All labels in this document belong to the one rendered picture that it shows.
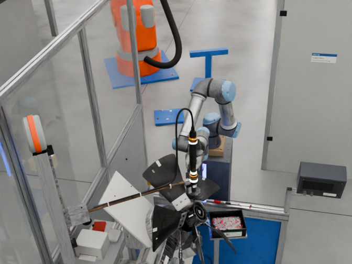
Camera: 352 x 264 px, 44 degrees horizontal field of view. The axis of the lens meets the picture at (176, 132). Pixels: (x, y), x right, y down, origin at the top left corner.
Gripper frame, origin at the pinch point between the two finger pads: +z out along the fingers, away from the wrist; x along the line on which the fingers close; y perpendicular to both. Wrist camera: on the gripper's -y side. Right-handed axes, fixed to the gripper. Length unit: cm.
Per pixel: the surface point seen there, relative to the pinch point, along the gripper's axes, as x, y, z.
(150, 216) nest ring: 22.1, 31.4, 8.9
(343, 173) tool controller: -82, 23, -37
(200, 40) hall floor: 84, 143, -498
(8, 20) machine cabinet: 306, 52, -315
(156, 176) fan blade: 19.2, 9.2, 1.2
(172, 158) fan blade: 13.2, 5.0, -10.5
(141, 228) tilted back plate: 25.1, 33.4, 16.6
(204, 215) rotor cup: -7.4, 28.1, 5.9
